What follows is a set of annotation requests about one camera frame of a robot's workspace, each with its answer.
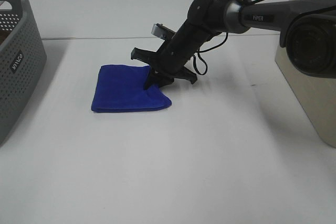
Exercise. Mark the beige plastic basket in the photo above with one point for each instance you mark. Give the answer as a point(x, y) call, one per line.
point(315, 95)

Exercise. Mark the blue towel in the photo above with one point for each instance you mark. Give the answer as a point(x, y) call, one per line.
point(120, 88)

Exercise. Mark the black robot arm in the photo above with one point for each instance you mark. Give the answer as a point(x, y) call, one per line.
point(307, 32)

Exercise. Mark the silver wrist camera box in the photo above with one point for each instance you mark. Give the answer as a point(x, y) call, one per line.
point(162, 32)

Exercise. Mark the grey perforated plastic basket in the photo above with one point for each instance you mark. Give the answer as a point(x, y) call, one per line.
point(23, 58)

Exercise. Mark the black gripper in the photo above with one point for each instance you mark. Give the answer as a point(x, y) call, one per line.
point(168, 62)

